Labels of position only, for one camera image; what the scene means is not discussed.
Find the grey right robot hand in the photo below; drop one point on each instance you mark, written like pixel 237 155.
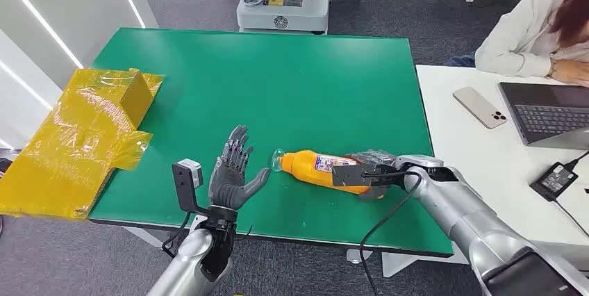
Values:
pixel 375 156

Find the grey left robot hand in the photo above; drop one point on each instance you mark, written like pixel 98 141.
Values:
pixel 228 185

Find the orange plastic bottle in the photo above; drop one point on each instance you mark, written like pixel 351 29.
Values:
pixel 306 168

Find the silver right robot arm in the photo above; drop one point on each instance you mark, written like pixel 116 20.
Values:
pixel 478 229

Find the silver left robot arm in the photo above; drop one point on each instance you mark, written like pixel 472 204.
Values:
pixel 193 261

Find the white table leg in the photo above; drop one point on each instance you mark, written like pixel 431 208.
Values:
pixel 147 236

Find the white table foot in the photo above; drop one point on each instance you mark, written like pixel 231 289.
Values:
pixel 359 256

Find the beige smartphone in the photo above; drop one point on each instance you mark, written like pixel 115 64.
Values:
pixel 479 107

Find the yellow taped cardboard box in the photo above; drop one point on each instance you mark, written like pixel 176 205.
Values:
pixel 78 142

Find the dark grey laptop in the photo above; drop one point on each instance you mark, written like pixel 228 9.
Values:
pixel 547 116

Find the black power adapter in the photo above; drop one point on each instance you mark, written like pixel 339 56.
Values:
pixel 553 181

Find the person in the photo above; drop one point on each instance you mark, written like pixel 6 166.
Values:
pixel 520 36

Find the person's hand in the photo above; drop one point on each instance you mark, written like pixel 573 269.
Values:
pixel 570 73

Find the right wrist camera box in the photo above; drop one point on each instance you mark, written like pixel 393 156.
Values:
pixel 354 175

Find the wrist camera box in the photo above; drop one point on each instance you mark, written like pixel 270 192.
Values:
pixel 354 175
pixel 184 183

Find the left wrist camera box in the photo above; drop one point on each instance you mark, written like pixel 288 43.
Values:
pixel 184 183

